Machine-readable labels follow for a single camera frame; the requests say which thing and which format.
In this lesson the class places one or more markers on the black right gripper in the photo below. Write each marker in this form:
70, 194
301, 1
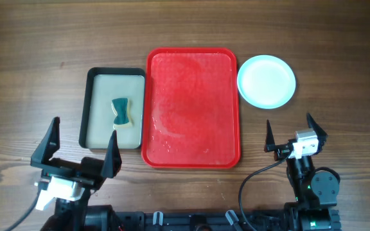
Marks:
285, 149

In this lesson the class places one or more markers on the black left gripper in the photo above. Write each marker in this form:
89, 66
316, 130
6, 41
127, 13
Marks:
70, 165

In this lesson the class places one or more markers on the yellow green sponge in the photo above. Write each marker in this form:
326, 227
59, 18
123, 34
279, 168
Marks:
121, 109

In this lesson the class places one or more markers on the light blue plate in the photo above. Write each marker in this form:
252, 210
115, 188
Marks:
266, 82

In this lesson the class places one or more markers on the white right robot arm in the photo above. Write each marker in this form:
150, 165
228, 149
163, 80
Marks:
315, 189

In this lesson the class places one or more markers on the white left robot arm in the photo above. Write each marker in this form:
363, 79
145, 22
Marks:
70, 215

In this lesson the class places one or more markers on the red plastic tray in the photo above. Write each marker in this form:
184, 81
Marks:
191, 110

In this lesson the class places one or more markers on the black water basin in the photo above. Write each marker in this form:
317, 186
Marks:
104, 84

